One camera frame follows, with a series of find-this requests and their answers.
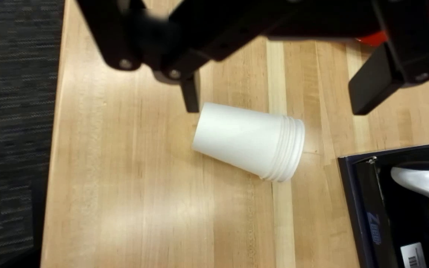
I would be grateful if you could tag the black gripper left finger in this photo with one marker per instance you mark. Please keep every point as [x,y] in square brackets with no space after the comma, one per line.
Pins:
[175,34]

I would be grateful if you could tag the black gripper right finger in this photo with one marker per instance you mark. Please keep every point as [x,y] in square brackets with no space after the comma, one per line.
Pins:
[403,54]

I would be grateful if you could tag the white game controller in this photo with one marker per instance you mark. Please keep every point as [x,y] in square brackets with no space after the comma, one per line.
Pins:
[423,180]

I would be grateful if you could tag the black controller stand box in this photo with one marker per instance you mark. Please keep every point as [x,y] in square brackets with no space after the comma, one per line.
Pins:
[373,213]

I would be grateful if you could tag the white paper cup stack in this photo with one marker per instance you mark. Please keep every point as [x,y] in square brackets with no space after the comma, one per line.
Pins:
[245,138]

